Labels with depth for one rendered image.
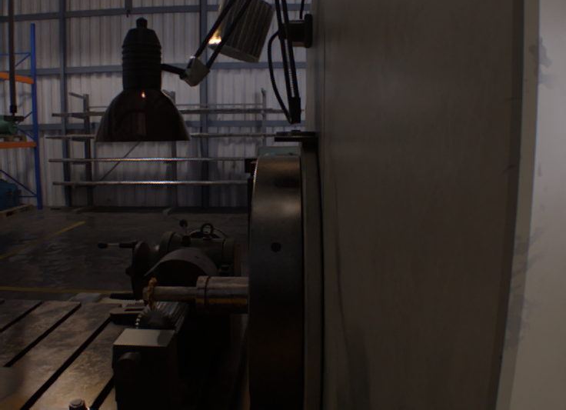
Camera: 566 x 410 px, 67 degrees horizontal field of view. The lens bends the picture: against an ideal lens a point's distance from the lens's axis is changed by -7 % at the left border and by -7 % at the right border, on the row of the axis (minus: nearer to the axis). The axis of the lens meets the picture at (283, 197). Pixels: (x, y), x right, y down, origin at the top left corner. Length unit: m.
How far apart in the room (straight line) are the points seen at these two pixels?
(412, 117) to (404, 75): 0.02
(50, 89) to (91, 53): 1.34
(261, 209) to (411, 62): 0.54
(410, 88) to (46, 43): 11.92
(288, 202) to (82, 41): 11.01
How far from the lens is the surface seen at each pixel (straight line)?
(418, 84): 0.17
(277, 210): 0.70
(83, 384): 1.26
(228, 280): 0.92
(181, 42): 10.87
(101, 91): 11.26
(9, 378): 1.36
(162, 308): 1.00
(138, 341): 0.92
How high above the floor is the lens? 1.60
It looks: 8 degrees down
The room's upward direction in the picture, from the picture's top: straight up
